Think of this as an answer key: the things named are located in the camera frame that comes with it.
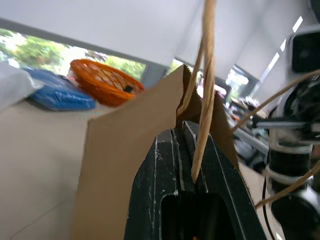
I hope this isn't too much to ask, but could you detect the brown paper bag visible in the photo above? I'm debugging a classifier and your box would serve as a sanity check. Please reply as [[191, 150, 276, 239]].
[[71, 0, 320, 240]]

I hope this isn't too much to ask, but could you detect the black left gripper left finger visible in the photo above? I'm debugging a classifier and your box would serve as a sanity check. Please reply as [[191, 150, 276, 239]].
[[123, 127, 199, 240]]

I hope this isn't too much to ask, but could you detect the blue plastic package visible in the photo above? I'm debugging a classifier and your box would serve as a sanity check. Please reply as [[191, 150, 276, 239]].
[[23, 67, 97, 112]]

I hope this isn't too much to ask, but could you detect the orange plastic basket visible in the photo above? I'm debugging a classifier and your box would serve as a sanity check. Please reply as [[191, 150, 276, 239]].
[[69, 58, 145, 109]]

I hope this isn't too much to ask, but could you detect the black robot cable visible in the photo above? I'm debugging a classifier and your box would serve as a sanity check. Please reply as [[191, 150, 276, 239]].
[[261, 181, 279, 240]]

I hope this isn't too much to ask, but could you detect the white plastic bag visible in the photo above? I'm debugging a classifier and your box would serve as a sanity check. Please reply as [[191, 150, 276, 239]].
[[0, 61, 45, 113]]

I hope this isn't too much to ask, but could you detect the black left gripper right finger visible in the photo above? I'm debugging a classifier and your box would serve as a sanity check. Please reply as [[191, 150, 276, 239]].
[[183, 121, 267, 240]]

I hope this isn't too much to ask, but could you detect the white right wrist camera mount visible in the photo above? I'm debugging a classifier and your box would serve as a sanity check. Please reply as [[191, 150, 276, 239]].
[[286, 29, 320, 75]]

